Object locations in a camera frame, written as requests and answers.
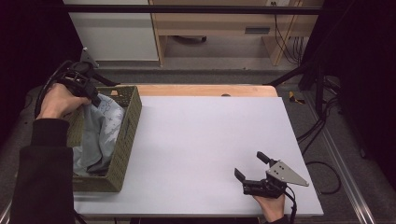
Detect person's left hand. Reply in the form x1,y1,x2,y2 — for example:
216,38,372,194
35,82,92,121

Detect white table cover sheet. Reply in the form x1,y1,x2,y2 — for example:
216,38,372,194
73,95,325,218

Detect light blue cloth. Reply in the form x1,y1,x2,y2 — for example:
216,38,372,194
72,92,126,177

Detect light wooden desk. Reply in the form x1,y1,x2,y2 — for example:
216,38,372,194
148,0,325,67

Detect yellow and black tape piece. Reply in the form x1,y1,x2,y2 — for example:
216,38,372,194
288,91,306,105

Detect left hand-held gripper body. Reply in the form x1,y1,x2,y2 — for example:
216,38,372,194
55,47,103,101

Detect white cabinet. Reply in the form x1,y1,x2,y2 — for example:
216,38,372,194
63,0,161,63

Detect green woven basket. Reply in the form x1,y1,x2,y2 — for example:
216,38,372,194
64,85,143,193

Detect black floor cables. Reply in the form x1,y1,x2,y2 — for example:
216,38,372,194
295,94,343,196

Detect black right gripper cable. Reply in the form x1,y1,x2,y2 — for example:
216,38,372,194
282,184,299,224

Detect black hanging cables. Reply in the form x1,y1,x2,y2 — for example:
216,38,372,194
272,2,304,65

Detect black stand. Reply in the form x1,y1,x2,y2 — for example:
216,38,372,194
266,54,342,117

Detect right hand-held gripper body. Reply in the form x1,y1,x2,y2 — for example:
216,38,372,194
242,159,310,200

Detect aluminium floor rail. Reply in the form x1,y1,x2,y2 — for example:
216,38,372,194
302,91,377,224

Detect person's right hand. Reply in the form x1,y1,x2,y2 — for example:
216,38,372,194
253,193,287,224

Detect black horizontal bar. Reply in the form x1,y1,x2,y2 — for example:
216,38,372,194
62,4,323,15

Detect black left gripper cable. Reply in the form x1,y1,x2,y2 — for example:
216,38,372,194
33,59,76,119

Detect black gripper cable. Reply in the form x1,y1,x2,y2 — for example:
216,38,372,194
33,59,76,119
282,184,299,224

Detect white wall socket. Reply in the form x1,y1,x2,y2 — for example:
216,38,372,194
265,0,291,7

